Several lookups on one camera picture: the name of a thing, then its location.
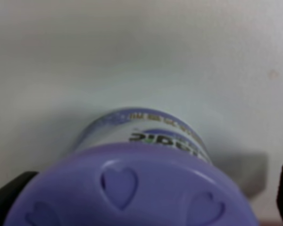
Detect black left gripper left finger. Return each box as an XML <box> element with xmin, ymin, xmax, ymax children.
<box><xmin>0</xmin><ymin>171</ymin><xmax>39</xmax><ymax>223</ymax></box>

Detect purple lidded air freshener can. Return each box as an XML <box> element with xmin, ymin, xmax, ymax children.
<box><xmin>4</xmin><ymin>108</ymin><xmax>259</xmax><ymax>226</ymax></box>

